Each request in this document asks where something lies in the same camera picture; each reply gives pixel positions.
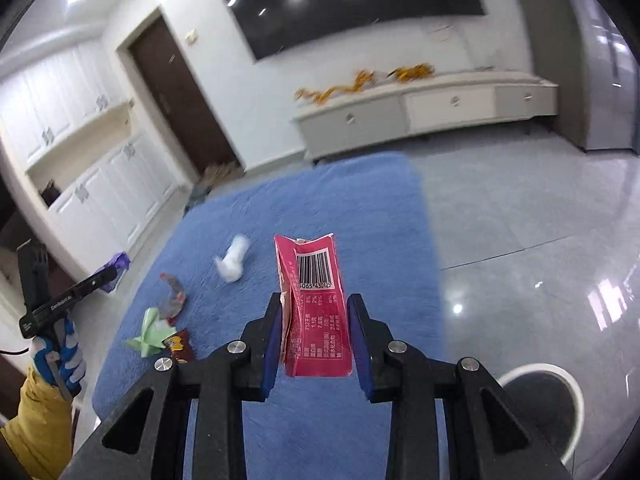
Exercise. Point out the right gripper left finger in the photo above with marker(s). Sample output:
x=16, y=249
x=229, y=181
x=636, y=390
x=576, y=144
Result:
x=188, y=417

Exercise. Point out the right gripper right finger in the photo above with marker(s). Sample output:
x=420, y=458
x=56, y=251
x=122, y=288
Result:
x=487, y=434

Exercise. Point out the purple wrapper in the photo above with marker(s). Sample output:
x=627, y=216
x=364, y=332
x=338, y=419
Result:
x=121, y=263

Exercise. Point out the dark red small wrapper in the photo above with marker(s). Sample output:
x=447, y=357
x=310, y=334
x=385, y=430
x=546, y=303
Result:
x=178, y=344

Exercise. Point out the green paper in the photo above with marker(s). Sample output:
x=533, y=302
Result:
x=154, y=330

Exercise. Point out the white tissue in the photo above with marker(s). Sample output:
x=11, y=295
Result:
x=230, y=266

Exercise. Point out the pink barcode snack wrapper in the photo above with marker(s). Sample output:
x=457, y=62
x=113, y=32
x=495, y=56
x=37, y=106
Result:
x=315, y=338

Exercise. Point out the yellow sleeve forearm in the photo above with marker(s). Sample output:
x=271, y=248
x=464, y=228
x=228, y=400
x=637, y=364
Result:
x=38, y=442

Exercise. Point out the white round trash bin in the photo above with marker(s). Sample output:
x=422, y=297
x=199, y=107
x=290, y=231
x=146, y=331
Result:
x=553, y=400

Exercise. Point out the blue white gloved left hand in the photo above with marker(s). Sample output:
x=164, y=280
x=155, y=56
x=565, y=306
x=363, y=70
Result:
x=58, y=358

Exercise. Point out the blue fluffy blanket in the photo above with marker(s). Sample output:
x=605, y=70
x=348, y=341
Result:
x=310, y=427

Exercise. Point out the dark brown entrance door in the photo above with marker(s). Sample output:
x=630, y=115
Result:
x=179, y=98

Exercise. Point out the grey white tv cabinet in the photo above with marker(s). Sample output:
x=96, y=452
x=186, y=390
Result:
x=394, y=111

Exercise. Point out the golden tiger ornament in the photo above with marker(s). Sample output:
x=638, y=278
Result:
x=405, y=74

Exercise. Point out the grey double door refrigerator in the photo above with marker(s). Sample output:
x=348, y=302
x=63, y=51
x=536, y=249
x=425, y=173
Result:
x=576, y=45

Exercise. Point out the golden dragon ornament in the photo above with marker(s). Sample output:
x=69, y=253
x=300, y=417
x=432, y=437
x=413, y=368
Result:
x=363, y=80

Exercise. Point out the white wall cabinets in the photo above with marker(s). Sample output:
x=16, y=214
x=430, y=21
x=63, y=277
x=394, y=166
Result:
x=80, y=151

